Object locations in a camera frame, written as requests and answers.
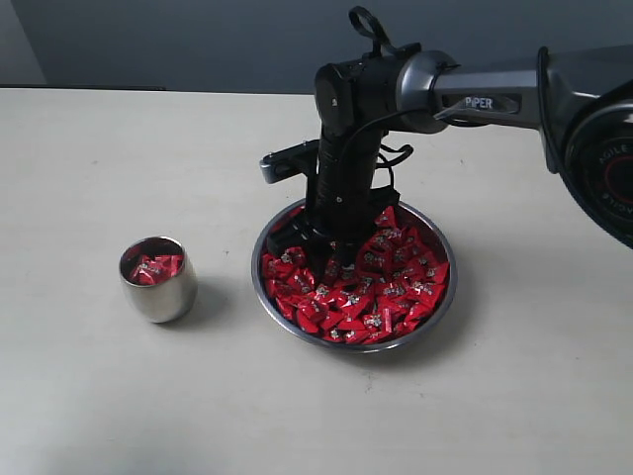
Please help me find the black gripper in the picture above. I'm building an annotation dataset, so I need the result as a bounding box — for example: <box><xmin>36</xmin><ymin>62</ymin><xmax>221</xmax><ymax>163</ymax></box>
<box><xmin>267</xmin><ymin>127</ymin><xmax>400</xmax><ymax>284</ymax></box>

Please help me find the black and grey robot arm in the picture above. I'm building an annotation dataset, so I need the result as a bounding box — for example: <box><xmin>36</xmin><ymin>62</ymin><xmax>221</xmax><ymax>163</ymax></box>
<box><xmin>260</xmin><ymin>6</ymin><xmax>632</xmax><ymax>273</ymax></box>

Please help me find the pile of red wrapped candies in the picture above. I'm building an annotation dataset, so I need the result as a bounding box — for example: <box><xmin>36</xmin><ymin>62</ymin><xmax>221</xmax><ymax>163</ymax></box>
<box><xmin>260</xmin><ymin>206</ymin><xmax>449</xmax><ymax>345</ymax></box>

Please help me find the stainless steel bowl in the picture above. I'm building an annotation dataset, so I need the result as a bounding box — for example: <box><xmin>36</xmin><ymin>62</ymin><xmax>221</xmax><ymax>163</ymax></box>
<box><xmin>251</xmin><ymin>199</ymin><xmax>458</xmax><ymax>354</ymax></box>

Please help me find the stainless steel cup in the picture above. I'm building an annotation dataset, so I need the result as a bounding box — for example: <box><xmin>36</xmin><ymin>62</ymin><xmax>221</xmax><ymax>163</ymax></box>
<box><xmin>119</xmin><ymin>236</ymin><xmax>198</xmax><ymax>324</ymax></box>

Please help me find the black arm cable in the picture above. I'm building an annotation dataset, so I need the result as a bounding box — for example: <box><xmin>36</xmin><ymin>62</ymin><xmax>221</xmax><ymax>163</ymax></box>
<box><xmin>340</xmin><ymin>47</ymin><xmax>560</xmax><ymax>199</ymax></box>

